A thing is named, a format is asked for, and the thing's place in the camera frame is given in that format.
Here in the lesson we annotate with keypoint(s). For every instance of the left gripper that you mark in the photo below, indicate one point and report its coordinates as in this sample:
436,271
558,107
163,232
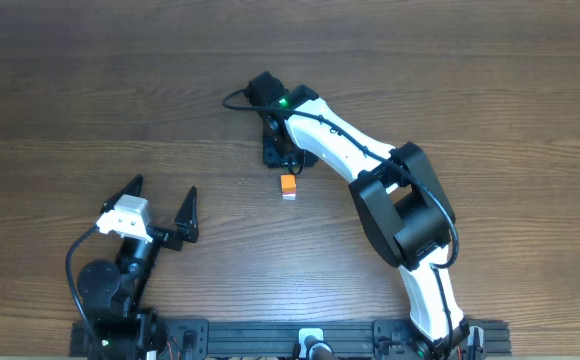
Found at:
170,238

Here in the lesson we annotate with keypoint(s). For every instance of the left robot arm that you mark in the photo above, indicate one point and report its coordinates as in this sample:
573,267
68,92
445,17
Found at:
99,285

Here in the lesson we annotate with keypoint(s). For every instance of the white cube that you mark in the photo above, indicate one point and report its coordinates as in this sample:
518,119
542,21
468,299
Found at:
289,197

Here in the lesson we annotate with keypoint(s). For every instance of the orange cube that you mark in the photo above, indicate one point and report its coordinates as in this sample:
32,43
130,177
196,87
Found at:
288,184

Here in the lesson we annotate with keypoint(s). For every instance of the mounting rail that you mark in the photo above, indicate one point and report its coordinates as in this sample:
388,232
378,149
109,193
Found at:
255,340

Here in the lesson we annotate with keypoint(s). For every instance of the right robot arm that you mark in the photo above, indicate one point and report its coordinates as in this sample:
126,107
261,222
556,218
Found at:
335,140

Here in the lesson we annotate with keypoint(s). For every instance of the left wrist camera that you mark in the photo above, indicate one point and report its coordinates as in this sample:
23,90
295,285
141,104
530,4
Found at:
127,217

